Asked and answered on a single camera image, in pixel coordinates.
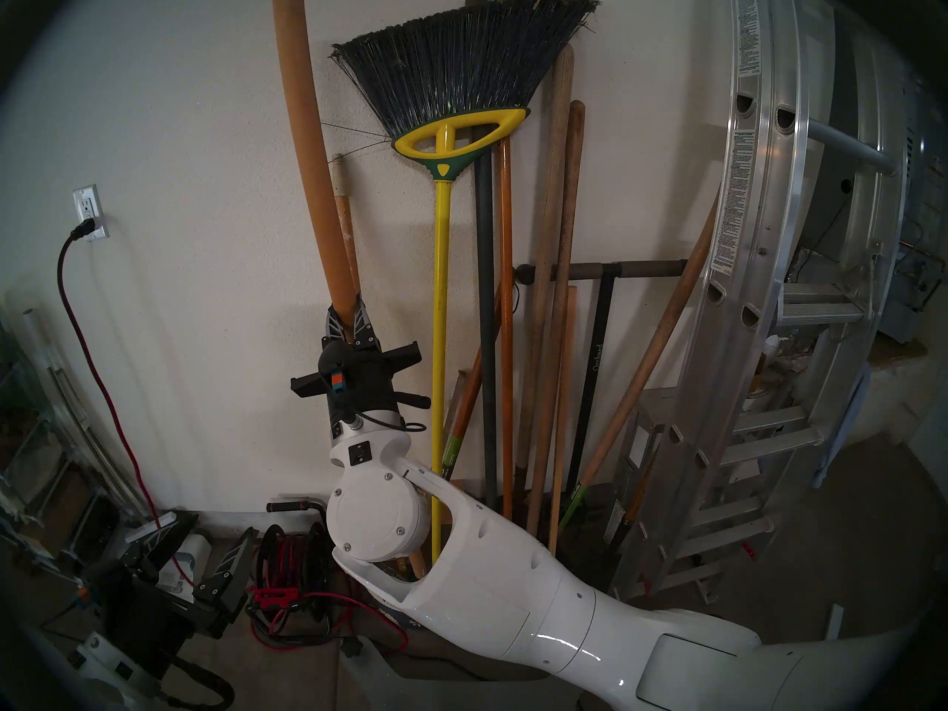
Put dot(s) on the wooden pole with threaded tip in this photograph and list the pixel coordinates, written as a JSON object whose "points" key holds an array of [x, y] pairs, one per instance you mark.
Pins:
{"points": [[346, 221]]}

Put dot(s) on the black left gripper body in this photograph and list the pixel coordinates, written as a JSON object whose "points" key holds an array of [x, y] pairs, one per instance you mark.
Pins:
{"points": [[155, 613]]}

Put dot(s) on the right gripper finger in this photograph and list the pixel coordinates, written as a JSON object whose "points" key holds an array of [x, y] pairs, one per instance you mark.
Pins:
{"points": [[335, 330], [365, 328]]}

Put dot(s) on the white power strip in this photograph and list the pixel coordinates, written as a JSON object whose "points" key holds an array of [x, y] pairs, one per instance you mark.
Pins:
{"points": [[148, 530]]}

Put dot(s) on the grey folding step stool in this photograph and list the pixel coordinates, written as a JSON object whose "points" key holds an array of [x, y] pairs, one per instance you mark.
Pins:
{"points": [[652, 421]]}

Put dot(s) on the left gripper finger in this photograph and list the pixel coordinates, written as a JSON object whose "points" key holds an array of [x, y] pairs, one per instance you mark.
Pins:
{"points": [[163, 543], [229, 569]]}

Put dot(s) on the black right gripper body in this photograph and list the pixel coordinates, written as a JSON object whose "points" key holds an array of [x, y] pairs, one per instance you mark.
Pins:
{"points": [[366, 391]]}

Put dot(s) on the light smooth wooden dowel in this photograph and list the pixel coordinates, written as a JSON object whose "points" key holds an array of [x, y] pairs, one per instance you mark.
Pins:
{"points": [[311, 124]]}

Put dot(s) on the long dark grey pole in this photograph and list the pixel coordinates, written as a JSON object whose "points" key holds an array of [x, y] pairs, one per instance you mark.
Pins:
{"points": [[485, 272]]}

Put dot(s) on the white plastic container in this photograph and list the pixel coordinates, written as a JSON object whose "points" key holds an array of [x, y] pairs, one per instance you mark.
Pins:
{"points": [[191, 554]]}

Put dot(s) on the aluminium extension ladder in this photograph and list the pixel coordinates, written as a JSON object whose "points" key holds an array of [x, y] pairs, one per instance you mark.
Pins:
{"points": [[740, 198]]}

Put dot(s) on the white wall outlet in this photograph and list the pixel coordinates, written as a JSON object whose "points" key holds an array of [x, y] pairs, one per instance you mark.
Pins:
{"points": [[87, 204]]}

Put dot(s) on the grey metal appliance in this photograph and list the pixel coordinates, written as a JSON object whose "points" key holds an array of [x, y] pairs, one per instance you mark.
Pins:
{"points": [[915, 295]]}

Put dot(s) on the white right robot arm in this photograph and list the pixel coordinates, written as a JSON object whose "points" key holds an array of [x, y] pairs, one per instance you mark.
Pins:
{"points": [[503, 583]]}

